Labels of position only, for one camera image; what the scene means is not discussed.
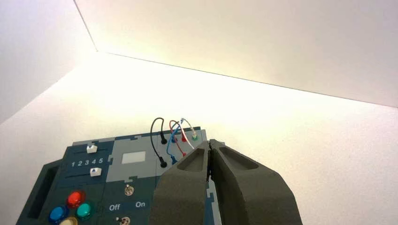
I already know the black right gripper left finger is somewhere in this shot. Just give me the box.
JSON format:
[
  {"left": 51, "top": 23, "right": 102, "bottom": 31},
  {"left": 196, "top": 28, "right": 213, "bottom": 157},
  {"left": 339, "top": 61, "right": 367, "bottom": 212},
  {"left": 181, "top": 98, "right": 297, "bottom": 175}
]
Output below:
[{"left": 148, "top": 140, "right": 210, "bottom": 225}]

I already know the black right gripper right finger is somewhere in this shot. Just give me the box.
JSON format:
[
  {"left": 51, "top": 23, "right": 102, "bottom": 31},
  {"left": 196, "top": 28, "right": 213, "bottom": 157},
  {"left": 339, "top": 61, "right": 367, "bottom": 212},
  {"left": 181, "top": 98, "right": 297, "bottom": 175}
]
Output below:
[{"left": 209, "top": 139, "right": 303, "bottom": 225}]

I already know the teal and grey control box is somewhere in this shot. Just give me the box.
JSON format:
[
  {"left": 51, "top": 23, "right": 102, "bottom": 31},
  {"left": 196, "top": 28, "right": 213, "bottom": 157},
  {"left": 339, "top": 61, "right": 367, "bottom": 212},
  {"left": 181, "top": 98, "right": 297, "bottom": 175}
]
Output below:
[{"left": 16, "top": 128, "right": 224, "bottom": 225}]

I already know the green round push button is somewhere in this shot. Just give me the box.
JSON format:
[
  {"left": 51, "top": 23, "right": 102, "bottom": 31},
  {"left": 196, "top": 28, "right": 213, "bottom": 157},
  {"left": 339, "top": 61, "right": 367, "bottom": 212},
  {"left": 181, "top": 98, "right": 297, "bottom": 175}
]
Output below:
[{"left": 76, "top": 202, "right": 94, "bottom": 219}]

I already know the red round push button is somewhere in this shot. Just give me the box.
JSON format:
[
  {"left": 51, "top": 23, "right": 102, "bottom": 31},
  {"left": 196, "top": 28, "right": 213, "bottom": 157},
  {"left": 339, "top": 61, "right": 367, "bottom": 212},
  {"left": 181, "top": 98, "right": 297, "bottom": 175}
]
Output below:
[{"left": 67, "top": 190, "right": 86, "bottom": 209}]

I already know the yellow round push button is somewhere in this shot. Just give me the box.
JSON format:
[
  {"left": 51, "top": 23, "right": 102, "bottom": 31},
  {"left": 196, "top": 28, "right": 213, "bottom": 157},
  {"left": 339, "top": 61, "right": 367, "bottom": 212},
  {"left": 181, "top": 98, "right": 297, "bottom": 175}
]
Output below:
[{"left": 59, "top": 216, "right": 79, "bottom": 225}]

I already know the blue round push button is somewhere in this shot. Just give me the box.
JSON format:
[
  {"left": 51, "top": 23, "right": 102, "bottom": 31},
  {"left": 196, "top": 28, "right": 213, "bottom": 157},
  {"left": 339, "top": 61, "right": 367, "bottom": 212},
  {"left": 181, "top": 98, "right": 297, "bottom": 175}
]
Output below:
[{"left": 48, "top": 205, "right": 69, "bottom": 225}]

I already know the blue jumper cable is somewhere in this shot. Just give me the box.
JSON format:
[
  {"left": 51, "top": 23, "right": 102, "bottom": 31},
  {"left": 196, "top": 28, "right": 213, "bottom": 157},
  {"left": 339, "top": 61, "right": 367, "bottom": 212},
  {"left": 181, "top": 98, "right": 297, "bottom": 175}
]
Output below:
[{"left": 166, "top": 119, "right": 187, "bottom": 165}]

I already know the black jumper cable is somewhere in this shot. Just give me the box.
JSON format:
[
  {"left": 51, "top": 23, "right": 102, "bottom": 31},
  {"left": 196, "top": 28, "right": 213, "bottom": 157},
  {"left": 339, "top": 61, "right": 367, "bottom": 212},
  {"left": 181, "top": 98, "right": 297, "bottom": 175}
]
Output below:
[{"left": 150, "top": 117, "right": 168, "bottom": 169}]

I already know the red jumper cable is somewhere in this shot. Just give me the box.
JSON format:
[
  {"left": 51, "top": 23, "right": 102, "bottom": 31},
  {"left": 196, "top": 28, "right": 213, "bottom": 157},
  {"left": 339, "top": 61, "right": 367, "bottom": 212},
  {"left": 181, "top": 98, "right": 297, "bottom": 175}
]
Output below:
[{"left": 169, "top": 120, "right": 188, "bottom": 157}]

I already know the white jumper cable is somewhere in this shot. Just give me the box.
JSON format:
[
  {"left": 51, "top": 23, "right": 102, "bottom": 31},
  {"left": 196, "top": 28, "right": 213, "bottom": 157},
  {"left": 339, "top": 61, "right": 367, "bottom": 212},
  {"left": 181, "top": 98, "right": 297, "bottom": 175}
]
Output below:
[{"left": 180, "top": 118, "right": 199, "bottom": 150}]

